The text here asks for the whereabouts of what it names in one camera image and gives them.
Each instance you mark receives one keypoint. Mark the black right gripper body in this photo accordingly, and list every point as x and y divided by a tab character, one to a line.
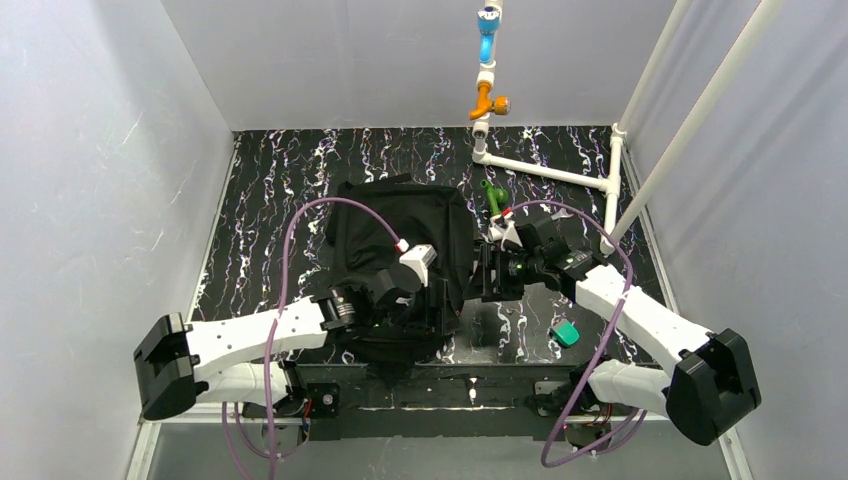
490	277

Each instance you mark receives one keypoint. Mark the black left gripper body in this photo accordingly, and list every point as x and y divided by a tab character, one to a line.
424	307

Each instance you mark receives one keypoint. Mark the black backpack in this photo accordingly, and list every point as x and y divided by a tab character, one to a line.
365	223

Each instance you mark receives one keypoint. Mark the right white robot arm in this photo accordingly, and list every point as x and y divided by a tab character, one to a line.
704	382

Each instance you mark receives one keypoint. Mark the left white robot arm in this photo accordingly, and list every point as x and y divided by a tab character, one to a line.
179	364

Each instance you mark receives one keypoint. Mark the green and white pipe fitting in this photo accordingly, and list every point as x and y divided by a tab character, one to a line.
497	197

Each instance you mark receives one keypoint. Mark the silver open-end wrench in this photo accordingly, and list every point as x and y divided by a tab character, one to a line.
562	215

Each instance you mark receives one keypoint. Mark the small teal box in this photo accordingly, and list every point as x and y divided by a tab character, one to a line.
564	333

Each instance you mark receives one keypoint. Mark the orange tap valve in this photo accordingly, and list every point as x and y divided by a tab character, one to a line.
486	104

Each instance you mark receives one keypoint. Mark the blue pipe valve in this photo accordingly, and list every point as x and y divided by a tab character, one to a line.
488	21

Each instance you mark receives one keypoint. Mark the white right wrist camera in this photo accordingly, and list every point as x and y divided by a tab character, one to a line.
502	231

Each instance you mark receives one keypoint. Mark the white PVC pipe frame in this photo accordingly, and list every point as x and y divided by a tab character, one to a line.
616	225

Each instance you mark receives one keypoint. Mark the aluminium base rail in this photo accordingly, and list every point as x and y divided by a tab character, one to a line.
196	445

